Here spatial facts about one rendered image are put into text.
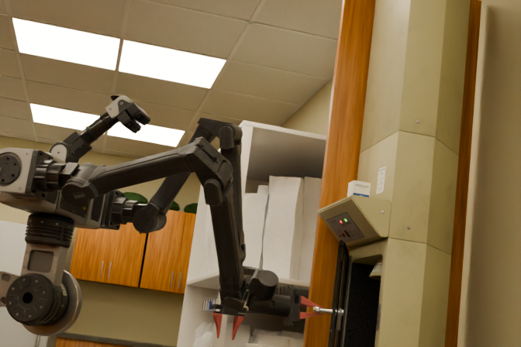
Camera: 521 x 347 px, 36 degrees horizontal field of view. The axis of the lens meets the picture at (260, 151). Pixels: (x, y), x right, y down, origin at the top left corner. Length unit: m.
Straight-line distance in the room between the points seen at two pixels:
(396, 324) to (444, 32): 0.84
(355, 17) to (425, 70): 0.48
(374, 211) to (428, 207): 0.16
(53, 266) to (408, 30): 1.22
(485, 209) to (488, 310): 0.33
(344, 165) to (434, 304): 0.56
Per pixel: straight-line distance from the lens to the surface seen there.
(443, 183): 2.36
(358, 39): 2.72
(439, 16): 2.42
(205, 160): 1.95
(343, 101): 2.64
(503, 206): 2.58
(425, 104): 2.32
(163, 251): 7.32
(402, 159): 2.26
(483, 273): 2.64
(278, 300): 2.22
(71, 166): 2.18
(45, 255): 2.45
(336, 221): 2.39
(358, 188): 2.29
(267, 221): 3.46
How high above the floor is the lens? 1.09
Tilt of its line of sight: 13 degrees up
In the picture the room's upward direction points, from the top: 8 degrees clockwise
